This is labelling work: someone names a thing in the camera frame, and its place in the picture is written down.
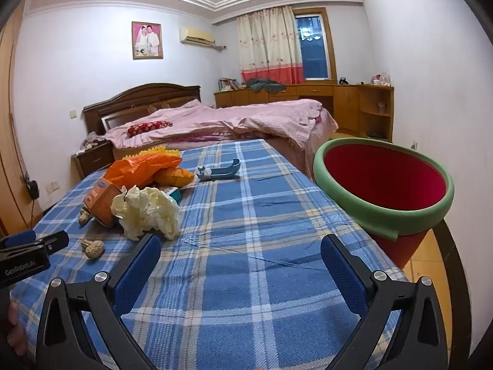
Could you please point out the white paper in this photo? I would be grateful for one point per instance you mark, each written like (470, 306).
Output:
(146, 208)

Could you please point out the blue grey plastic piece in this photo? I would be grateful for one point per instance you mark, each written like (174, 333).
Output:
(223, 171)

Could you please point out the red patterned pillow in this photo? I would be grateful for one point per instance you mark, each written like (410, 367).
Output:
(150, 128)

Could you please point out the cream and red curtain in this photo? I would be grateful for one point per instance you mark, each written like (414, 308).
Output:
(269, 46)

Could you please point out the framed wall photo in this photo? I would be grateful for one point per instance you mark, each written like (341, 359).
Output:
(147, 40)

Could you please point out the peanut in shell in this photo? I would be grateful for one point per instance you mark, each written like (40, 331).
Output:
(93, 249)
(84, 217)

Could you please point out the red bin with green rim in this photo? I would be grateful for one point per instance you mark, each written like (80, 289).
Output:
(385, 177)

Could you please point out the black plug adapter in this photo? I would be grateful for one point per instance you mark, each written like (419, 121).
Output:
(33, 189)

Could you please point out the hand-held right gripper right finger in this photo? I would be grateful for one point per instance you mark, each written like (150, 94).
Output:
(342, 273)

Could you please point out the wooden wardrobe door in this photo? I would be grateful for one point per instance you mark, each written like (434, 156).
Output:
(11, 142)

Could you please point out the orange cardboard box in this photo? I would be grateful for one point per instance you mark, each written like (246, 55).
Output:
(101, 200)

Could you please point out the blue plaid cloth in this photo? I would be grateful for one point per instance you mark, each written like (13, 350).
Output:
(238, 239)

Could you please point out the small white blue box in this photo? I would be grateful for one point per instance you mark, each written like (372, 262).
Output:
(172, 193)

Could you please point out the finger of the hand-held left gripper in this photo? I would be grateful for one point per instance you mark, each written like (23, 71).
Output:
(54, 241)
(21, 236)

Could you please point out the wooden framed window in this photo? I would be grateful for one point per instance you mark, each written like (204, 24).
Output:
(314, 46)

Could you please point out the bed with pink quilt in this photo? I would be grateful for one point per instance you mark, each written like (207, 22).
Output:
(231, 119)

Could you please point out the pink and white containers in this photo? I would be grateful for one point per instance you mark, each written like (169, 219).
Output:
(381, 80)

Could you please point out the wall air conditioner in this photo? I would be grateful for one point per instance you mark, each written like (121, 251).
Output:
(196, 36)

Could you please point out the person's left hand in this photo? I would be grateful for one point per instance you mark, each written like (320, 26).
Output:
(17, 335)

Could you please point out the orange cloth bundle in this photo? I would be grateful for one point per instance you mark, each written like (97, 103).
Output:
(131, 169)

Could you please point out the dark wooden nightstand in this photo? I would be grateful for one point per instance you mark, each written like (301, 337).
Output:
(92, 158)

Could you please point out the pale cloth clutter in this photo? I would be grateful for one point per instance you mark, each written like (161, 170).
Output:
(90, 140)

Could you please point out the grey clothes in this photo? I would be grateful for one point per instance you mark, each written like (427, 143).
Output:
(265, 84)

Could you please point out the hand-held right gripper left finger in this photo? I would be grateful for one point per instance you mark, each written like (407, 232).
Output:
(140, 273)

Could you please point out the light wooden cabinet desk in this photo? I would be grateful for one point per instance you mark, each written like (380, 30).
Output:
(346, 100)

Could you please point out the dark wooden bed headboard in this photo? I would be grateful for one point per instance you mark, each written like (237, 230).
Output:
(115, 104)

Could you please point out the small glass jar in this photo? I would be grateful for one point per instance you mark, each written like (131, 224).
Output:
(383, 108)

